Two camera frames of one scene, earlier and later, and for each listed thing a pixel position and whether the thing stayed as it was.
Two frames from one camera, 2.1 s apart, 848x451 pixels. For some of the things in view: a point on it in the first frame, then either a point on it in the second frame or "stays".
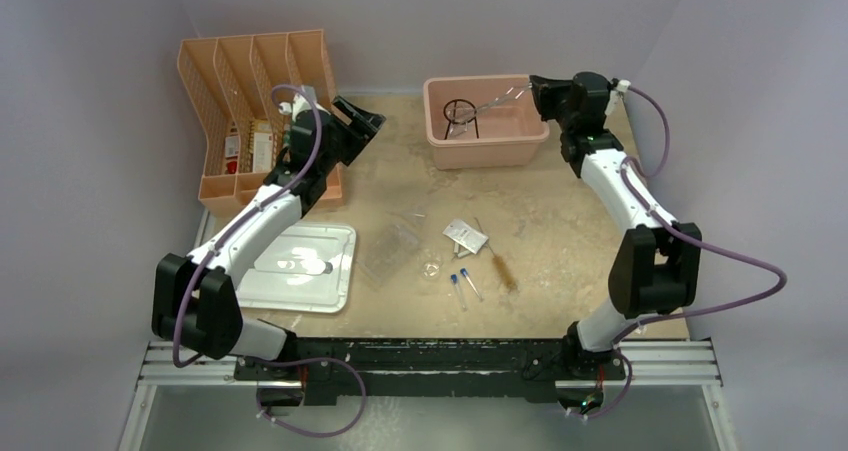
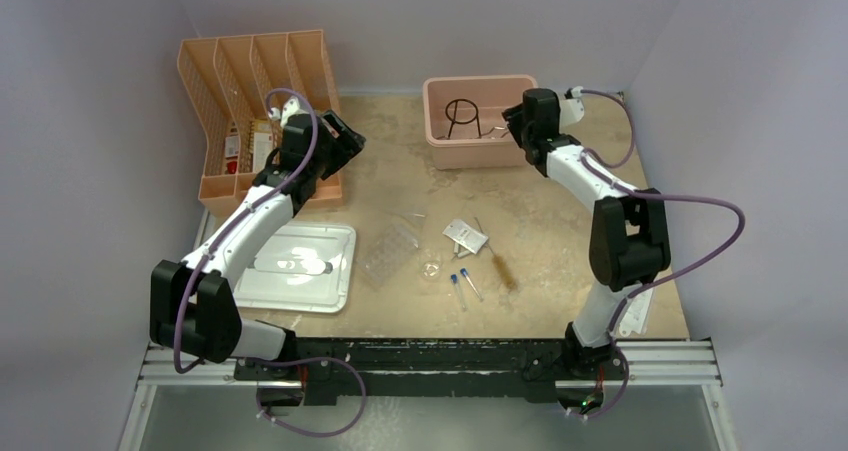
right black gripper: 545,92 to 514,118
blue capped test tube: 454,279 stays
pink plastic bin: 510,133 stays
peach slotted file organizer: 242,89 stays
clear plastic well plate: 388,254 stays
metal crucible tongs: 463,116 to 497,128
